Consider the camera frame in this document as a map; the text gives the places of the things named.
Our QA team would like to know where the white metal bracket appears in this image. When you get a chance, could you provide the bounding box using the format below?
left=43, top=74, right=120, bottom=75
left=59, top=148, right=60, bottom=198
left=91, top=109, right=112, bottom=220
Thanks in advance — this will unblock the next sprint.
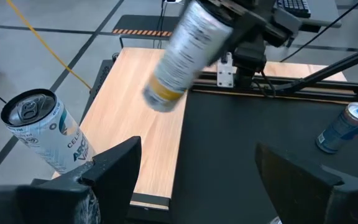
left=216, top=52, right=234, bottom=88

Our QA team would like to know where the wooden shelf with black legs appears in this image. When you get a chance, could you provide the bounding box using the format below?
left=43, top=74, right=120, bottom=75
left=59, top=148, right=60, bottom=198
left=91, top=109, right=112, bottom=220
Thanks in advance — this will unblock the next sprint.
left=52, top=47, right=188, bottom=210

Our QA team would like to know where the Celsius Arctic Vibe can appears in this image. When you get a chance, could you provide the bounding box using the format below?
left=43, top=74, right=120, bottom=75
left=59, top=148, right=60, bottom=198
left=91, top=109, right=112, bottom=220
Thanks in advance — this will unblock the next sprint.
left=0, top=88, right=96, bottom=175

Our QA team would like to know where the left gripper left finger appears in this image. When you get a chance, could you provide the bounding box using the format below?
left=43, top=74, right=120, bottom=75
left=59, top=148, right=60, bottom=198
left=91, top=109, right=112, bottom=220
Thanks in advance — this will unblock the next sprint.
left=0, top=136, right=142, bottom=224

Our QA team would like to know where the computer keyboard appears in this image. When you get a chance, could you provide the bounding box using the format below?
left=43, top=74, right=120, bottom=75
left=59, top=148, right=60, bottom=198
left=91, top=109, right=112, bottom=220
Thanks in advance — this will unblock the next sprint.
left=276, top=0, right=312, bottom=19

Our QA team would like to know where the yellow power cable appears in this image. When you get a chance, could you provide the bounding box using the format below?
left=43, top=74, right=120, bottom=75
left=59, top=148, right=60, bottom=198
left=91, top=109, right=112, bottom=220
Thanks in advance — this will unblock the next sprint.
left=6, top=0, right=92, bottom=90

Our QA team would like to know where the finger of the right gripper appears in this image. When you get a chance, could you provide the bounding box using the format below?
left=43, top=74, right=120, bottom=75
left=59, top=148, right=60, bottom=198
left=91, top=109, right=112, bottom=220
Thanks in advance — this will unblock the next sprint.
left=211, top=21, right=260, bottom=65
left=197, top=0, right=236, bottom=15

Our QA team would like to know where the hazard striped floor mat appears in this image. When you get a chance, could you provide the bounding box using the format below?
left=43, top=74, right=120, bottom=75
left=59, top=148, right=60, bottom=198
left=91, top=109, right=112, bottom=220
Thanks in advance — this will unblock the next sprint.
left=112, top=14, right=180, bottom=39

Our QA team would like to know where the grey desk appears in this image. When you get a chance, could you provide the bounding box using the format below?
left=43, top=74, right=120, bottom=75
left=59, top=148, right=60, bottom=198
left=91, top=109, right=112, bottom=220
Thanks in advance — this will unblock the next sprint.
left=300, top=0, right=343, bottom=29

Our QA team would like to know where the Celsius Tropical Vibe can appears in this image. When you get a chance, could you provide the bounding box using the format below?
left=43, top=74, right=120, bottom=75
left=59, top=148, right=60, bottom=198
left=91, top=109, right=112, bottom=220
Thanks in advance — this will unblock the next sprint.
left=142, top=0, right=234, bottom=113

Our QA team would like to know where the Red Bull can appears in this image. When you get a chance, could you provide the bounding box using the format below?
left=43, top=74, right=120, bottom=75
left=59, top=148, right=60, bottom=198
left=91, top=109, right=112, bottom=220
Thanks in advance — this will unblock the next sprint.
left=315, top=101, right=358, bottom=155

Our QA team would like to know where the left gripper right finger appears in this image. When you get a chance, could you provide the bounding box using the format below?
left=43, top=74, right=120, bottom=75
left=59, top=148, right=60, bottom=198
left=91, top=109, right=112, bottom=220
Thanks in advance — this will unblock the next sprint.
left=255, top=142, right=358, bottom=224

